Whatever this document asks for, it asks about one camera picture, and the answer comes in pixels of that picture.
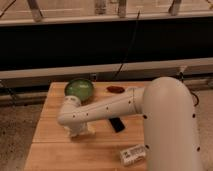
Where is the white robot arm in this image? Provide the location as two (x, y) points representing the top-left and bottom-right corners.
(57, 77), (205, 171)

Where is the black phone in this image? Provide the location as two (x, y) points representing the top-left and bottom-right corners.
(110, 118), (125, 133)

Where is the green bowl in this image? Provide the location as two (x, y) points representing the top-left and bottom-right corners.
(64, 78), (94, 102)

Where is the dark brown oblong object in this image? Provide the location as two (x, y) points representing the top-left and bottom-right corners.
(107, 86), (125, 93)

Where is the white labelled bottle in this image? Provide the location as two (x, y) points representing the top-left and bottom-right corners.
(120, 144), (146, 166)

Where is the black horizontal panel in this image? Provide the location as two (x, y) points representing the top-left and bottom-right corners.
(0, 17), (213, 71)

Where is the black hanging cable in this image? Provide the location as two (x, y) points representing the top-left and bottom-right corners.
(110, 9), (142, 82)

